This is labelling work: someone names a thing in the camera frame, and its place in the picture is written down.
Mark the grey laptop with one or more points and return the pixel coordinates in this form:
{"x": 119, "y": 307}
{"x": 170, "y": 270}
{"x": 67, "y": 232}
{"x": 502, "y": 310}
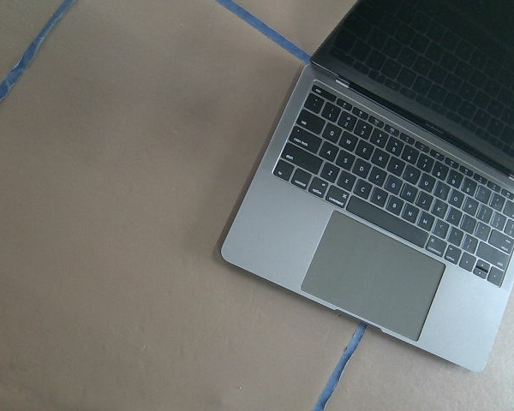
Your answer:
{"x": 387, "y": 189}

